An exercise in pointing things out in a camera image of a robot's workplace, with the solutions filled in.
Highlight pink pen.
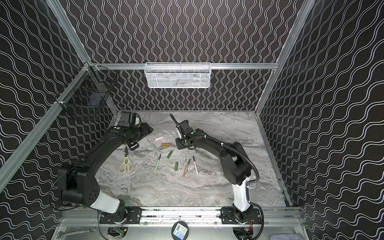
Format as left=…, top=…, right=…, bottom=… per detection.
left=193, top=156, right=199, bottom=175

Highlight orange pen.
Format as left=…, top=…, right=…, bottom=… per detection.
left=183, top=159, right=191, bottom=178

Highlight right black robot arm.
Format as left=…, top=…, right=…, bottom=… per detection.
left=173, top=119, right=260, bottom=224

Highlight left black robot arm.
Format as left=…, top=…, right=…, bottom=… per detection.
left=57, top=123, right=153, bottom=223

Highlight dark green pen middle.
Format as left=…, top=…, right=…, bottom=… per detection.
left=196, top=151, right=210, bottom=159

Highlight light green pen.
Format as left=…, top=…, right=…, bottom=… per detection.
left=154, top=154, right=162, bottom=173

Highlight round black labelled disc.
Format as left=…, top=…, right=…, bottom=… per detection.
left=171, top=221, right=190, bottom=240

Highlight yellow handled scissors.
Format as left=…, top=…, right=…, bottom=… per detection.
left=120, top=146, right=134, bottom=174

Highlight black wire basket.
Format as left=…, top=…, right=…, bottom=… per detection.
left=59, top=66, right=118, bottom=121

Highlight white wire mesh basket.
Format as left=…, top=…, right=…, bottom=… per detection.
left=144, top=62, right=212, bottom=89

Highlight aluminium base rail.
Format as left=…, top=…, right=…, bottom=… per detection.
left=59, top=207, right=302, bottom=227

